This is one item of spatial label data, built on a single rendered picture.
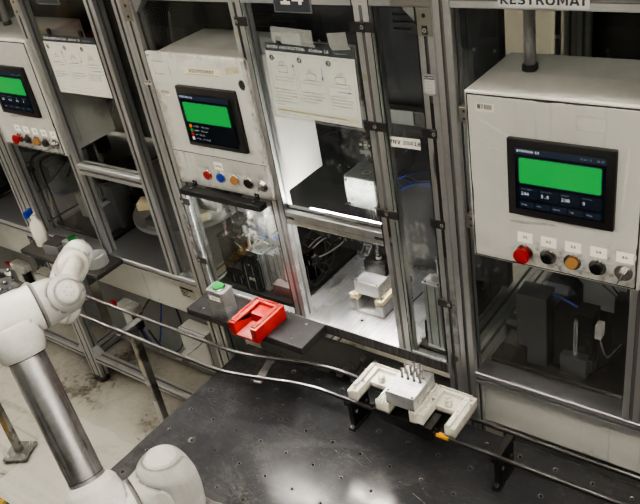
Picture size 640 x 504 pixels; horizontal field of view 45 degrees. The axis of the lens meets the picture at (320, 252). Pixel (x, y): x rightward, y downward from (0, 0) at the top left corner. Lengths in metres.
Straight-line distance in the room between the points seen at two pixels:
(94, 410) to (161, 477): 1.85
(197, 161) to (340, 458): 1.06
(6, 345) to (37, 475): 1.75
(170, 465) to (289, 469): 0.42
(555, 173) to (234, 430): 1.40
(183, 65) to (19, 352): 0.96
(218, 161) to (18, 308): 0.79
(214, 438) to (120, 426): 1.30
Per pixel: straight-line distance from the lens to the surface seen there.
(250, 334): 2.61
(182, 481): 2.24
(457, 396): 2.32
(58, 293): 2.13
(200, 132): 2.46
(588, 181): 1.79
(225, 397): 2.77
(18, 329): 2.15
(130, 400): 4.00
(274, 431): 2.59
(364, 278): 2.57
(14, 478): 3.90
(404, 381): 2.31
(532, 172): 1.83
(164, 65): 2.49
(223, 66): 2.30
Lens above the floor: 2.47
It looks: 32 degrees down
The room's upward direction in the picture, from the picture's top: 11 degrees counter-clockwise
